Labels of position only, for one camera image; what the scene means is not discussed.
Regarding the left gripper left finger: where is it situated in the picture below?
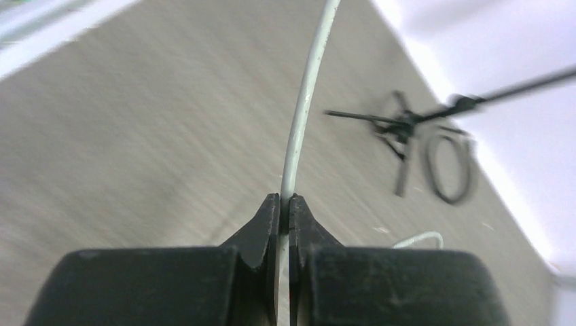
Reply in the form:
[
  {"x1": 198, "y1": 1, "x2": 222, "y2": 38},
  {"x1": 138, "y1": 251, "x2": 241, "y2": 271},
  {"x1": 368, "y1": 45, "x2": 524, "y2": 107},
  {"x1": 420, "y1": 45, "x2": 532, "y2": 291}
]
[{"x1": 221, "y1": 194, "x2": 281, "y2": 325}]

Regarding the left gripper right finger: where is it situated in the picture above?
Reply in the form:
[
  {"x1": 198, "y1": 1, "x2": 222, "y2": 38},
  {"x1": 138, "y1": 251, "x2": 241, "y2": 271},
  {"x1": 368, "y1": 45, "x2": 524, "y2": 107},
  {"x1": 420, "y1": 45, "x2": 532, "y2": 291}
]
[{"x1": 288, "y1": 194, "x2": 342, "y2": 326}]

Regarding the grey ethernet cable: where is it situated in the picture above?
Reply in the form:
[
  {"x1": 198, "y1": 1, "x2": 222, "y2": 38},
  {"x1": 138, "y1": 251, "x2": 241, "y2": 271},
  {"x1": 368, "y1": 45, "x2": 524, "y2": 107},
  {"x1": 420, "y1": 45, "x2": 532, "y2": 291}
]
[{"x1": 273, "y1": 0, "x2": 444, "y2": 326}]

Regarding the black tripod stand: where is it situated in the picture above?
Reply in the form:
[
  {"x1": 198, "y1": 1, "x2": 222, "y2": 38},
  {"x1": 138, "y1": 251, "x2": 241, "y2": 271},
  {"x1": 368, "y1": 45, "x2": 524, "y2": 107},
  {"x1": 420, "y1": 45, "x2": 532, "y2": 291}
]
[{"x1": 324, "y1": 66, "x2": 575, "y2": 205}]

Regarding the black coiled cable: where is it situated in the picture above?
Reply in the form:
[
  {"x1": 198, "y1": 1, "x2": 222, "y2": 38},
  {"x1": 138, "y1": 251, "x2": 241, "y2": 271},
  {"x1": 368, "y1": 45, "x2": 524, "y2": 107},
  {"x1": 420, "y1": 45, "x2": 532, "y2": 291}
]
[{"x1": 425, "y1": 130, "x2": 478, "y2": 206}]

